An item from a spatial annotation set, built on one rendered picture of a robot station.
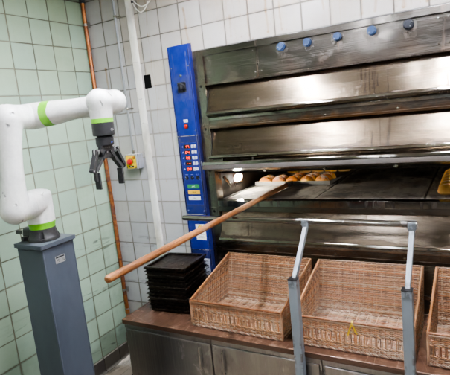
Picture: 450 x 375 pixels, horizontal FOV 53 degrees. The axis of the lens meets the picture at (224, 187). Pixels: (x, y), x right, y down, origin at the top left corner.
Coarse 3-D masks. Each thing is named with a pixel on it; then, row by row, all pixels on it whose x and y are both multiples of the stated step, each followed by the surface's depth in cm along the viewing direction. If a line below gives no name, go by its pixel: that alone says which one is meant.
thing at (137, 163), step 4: (128, 156) 302; (136, 156) 299; (140, 156) 302; (132, 160) 301; (136, 160) 300; (140, 160) 302; (132, 164) 301; (136, 164) 300; (140, 164) 302; (128, 168) 304; (132, 168) 302; (136, 168) 301
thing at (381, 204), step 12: (228, 204) 280; (240, 204) 275; (264, 204) 268; (276, 204) 264; (288, 204) 260; (300, 204) 256; (312, 204) 253; (324, 204) 249; (336, 204) 246; (348, 204) 243; (360, 204) 240; (372, 204) 237; (384, 204) 234; (396, 204) 231; (408, 204) 228; (420, 204) 225; (432, 204) 222; (444, 204) 220
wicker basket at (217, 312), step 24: (240, 264) 278; (264, 264) 270; (288, 264) 262; (216, 288) 270; (240, 288) 277; (264, 288) 269; (288, 288) 261; (192, 312) 247; (216, 312) 239; (240, 312) 231; (264, 312) 223; (288, 312) 227; (264, 336) 226
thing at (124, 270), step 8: (272, 192) 279; (256, 200) 259; (240, 208) 242; (224, 216) 227; (232, 216) 234; (208, 224) 214; (216, 224) 220; (192, 232) 202; (200, 232) 206; (176, 240) 192; (184, 240) 196; (160, 248) 183; (168, 248) 185; (144, 256) 174; (152, 256) 176; (128, 264) 166; (136, 264) 168; (112, 272) 159; (120, 272) 161; (128, 272) 165; (112, 280) 157
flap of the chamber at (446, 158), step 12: (432, 156) 205; (444, 156) 203; (204, 168) 266; (216, 168) 262; (228, 168) 258; (240, 168) 254; (252, 168) 254; (264, 168) 254; (276, 168) 254; (288, 168) 254; (300, 168) 254
